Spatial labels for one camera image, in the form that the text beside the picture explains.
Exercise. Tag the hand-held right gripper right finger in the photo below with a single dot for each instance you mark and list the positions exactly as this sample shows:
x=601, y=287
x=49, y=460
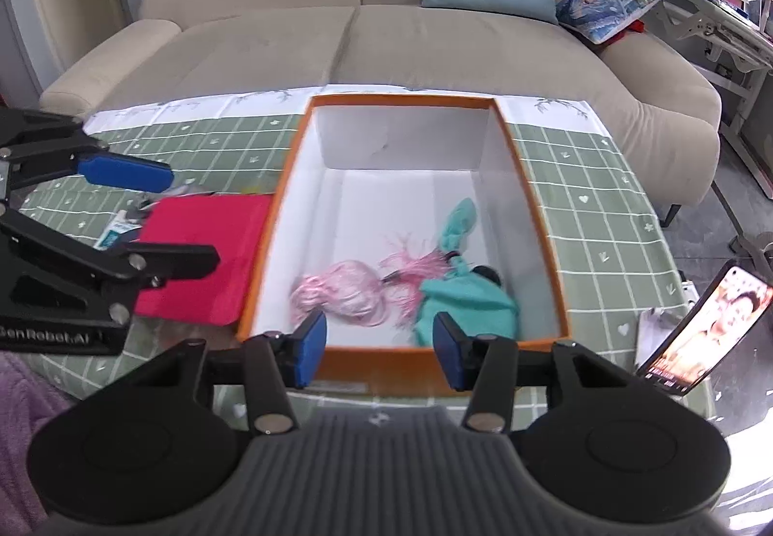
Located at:
x=450, y=352

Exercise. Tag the printed picture pillow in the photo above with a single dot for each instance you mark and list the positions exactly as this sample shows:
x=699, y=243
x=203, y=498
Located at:
x=604, y=8

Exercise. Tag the purple fluffy garment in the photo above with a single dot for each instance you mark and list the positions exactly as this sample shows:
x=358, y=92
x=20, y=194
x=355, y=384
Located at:
x=24, y=421

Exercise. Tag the smartphone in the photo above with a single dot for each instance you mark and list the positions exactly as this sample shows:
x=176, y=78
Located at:
x=706, y=325

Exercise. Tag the red cloth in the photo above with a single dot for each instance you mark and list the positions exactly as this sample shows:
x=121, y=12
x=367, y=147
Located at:
x=205, y=246

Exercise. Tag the pink tinsel tassel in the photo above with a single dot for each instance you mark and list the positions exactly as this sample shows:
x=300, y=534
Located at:
x=410, y=270

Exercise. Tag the teal cloth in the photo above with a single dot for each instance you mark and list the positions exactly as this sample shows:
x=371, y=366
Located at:
x=471, y=300

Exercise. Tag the green checked tablecloth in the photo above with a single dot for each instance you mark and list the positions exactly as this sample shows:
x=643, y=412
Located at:
x=604, y=222

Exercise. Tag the grey metal stand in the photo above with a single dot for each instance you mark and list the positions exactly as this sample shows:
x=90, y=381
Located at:
x=755, y=246

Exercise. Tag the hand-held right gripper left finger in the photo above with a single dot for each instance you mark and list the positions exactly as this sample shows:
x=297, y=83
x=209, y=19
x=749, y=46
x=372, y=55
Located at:
x=311, y=347

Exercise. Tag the small red item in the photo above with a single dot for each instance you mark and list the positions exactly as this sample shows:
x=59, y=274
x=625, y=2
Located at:
x=637, y=26

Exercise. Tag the white phone stand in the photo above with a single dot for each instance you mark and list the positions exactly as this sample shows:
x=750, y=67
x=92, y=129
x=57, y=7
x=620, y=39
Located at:
x=658, y=331

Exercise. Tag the blue white small packet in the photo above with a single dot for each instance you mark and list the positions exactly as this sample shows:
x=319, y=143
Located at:
x=115, y=234

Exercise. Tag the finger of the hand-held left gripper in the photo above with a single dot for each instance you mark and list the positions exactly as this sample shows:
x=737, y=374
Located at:
x=181, y=260
x=127, y=172

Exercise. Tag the beige sofa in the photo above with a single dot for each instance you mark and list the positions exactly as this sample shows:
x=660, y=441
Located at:
x=272, y=47

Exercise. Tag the white desk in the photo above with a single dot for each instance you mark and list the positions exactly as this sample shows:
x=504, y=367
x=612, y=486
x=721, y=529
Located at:
x=712, y=23

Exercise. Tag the orange cardboard box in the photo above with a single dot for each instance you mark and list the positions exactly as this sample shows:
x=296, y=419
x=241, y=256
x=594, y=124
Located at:
x=392, y=210

